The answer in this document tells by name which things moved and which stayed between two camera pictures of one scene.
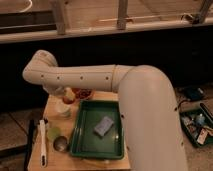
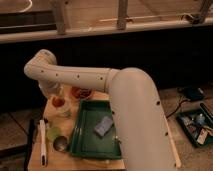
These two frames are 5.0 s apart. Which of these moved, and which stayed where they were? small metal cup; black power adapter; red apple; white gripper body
Moved: red apple
Stayed: black power adapter; white gripper body; small metal cup
